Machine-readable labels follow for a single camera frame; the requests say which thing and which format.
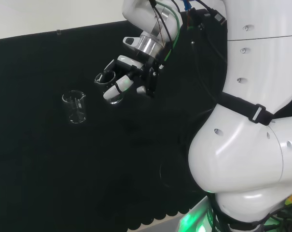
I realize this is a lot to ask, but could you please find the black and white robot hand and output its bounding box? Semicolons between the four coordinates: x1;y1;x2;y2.
102;55;165;101

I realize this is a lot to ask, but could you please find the small clear glass beaker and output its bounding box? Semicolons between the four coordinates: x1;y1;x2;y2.
94;70;124;105

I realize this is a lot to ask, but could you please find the large clear glass beaker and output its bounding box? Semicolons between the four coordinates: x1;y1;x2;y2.
61;89;87;124

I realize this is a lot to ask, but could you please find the black connector module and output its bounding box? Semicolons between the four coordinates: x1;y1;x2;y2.
186;7;227;32

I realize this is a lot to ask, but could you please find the black bench cloth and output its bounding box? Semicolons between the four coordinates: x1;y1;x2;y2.
0;8;230;232

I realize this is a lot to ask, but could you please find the black cable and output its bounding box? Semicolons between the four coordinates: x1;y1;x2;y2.
149;0;173;43

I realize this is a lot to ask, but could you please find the green cable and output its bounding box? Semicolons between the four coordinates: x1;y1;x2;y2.
157;1;183;63

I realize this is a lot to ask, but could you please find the black strap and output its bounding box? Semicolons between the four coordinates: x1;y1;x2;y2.
218;92;275;127

